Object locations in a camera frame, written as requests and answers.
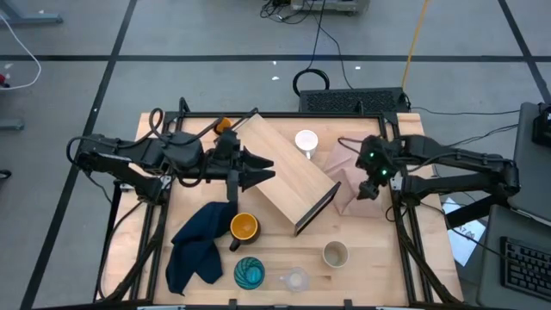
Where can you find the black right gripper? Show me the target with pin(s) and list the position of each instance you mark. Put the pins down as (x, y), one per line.
(381, 157)

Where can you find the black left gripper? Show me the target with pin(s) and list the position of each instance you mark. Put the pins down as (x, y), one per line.
(226, 150)

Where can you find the pink cloth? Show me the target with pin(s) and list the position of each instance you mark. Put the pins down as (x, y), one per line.
(342, 165)

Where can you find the yellow plastic cup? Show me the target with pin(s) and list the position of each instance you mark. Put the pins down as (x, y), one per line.
(223, 125)

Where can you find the black mug yellow inside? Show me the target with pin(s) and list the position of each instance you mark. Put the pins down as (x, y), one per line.
(244, 227)

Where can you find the white ceramic mug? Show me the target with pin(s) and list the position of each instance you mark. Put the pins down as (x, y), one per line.
(306, 141)

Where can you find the beige ribbed paper cup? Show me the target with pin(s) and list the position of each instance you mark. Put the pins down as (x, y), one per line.
(336, 254)

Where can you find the navy blue cloth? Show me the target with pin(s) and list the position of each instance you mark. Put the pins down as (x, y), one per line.
(196, 249)

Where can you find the clear glass pitcher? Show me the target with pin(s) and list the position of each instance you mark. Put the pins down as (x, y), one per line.
(296, 280)

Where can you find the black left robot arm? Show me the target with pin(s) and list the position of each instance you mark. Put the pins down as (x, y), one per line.
(138, 181)

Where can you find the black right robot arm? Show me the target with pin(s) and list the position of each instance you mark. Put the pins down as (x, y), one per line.
(456, 183)

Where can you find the white paper sheet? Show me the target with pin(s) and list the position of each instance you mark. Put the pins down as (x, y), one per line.
(467, 245)

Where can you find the grey desk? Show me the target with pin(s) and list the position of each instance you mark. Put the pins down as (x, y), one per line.
(527, 172)
(495, 241)

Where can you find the black keyboard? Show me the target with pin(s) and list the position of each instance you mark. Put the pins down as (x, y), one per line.
(527, 267)

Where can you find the black computer monitor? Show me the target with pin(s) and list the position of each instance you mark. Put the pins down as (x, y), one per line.
(543, 127)

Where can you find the grey metal furniture base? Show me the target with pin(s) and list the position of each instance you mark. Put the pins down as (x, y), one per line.
(34, 18)

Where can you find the wooden shelf black metal frame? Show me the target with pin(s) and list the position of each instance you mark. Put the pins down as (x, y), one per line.
(284, 168)

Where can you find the black metal table frame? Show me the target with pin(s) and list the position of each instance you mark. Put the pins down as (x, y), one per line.
(344, 115)

